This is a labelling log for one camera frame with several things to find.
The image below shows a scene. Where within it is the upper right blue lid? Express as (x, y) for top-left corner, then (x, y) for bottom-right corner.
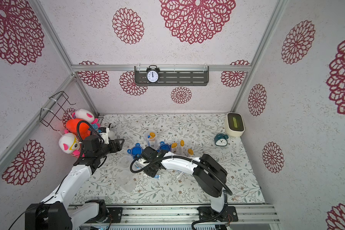
(158, 141), (171, 151)

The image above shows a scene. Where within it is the white small plush dog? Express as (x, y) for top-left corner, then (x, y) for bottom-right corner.
(108, 124), (116, 140)

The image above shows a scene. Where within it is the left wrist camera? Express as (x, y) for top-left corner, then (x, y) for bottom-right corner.
(98, 127), (110, 144)

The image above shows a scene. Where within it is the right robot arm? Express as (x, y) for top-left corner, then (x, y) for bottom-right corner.
(130, 147), (232, 213)

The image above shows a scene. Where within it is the upper white pink plush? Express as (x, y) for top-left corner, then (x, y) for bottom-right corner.
(71, 109), (98, 124)

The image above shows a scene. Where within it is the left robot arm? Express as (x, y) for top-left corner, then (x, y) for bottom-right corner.
(25, 135), (125, 230)

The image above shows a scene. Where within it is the clear plastic container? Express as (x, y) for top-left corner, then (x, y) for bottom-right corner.
(144, 129), (158, 149)
(117, 156), (133, 170)
(116, 170), (136, 193)

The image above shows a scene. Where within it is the black wire basket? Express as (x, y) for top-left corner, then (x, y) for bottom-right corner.
(38, 91), (76, 131)

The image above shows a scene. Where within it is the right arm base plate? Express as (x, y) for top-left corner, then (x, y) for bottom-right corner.
(197, 206), (239, 222)

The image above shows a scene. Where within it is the left blue container lid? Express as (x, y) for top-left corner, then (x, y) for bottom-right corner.
(127, 143), (144, 159)

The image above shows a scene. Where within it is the teal alarm clock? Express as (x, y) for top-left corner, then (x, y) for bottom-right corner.
(214, 133), (229, 147)

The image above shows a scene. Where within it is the cream box with green window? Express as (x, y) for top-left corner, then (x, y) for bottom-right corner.
(224, 112), (245, 137)

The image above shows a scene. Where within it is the red plush toy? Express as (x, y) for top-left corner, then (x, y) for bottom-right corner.
(66, 118), (91, 140)

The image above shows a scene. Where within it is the lower white pink plush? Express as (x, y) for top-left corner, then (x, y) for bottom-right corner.
(58, 133), (81, 158)

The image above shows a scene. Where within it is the black alarm clock on shelf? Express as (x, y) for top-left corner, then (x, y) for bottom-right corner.
(146, 65), (160, 83)

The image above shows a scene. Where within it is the grey wall shelf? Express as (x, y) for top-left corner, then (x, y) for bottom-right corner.
(134, 66), (209, 86)

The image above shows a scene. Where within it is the white pink plush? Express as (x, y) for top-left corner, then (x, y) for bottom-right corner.
(71, 109), (98, 124)
(58, 133), (81, 158)

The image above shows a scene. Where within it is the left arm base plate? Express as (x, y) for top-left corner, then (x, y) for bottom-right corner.
(85, 207), (123, 224)

